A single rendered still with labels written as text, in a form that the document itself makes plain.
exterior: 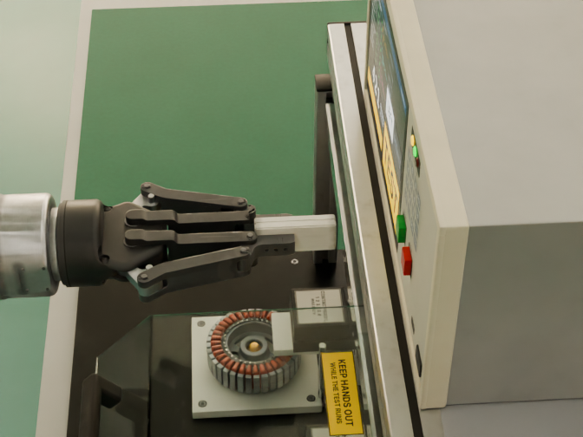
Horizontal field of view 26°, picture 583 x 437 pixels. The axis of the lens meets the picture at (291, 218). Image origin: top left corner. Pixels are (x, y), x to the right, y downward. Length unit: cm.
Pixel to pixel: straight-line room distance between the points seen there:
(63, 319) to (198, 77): 54
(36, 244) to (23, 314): 165
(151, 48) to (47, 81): 126
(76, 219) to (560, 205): 40
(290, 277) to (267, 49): 54
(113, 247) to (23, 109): 217
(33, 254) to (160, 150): 83
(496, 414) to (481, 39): 32
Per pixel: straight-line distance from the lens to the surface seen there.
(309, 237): 109
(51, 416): 154
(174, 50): 207
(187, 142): 188
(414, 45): 108
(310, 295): 147
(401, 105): 109
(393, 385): 107
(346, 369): 114
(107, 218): 110
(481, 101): 103
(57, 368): 159
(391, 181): 117
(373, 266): 116
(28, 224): 107
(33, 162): 307
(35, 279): 108
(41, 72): 336
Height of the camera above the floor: 193
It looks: 43 degrees down
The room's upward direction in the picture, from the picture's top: straight up
